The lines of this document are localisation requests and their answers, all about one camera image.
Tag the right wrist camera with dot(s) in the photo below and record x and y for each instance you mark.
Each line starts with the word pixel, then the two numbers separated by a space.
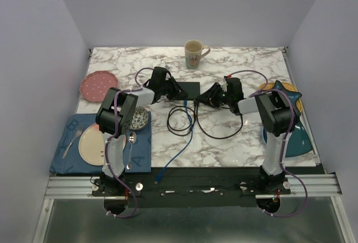
pixel 225 85

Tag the blue star shaped dish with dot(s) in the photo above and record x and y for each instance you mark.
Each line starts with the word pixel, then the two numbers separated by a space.
pixel 292 95

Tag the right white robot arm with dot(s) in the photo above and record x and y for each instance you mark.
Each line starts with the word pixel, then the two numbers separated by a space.
pixel 278 115

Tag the blue letter placemat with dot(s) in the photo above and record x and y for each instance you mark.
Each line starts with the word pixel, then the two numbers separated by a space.
pixel 74 164

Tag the yellow woven tray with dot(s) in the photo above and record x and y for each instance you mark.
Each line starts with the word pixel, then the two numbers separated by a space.
pixel 287 86

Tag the cream patterned mug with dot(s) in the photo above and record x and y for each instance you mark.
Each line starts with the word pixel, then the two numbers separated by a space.
pixel 194 52

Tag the cream round plate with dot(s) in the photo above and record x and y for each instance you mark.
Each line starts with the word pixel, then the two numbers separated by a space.
pixel 91 146

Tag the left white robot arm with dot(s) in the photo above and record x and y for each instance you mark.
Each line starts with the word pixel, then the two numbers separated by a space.
pixel 116 114

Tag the dark grey network switch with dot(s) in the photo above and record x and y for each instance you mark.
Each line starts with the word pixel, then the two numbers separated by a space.
pixel 193 90

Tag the teal ceramic plate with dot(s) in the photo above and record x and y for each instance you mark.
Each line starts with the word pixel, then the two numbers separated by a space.
pixel 299 142

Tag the silver fork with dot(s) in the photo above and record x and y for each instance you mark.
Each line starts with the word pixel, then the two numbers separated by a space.
pixel 78 134

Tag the floral patterned bowl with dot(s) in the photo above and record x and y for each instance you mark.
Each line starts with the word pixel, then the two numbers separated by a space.
pixel 140 119

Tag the black mounting base plate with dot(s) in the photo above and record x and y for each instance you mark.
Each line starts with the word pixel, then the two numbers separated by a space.
pixel 190 187

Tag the pink polka dot plate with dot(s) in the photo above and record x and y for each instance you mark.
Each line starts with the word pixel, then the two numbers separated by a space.
pixel 95 85

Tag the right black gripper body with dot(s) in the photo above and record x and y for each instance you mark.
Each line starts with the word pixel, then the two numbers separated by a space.
pixel 216 99

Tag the silver spoon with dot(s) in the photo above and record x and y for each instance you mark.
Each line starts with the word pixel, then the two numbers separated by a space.
pixel 132 140

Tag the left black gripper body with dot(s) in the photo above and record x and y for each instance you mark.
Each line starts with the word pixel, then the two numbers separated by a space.
pixel 169 89

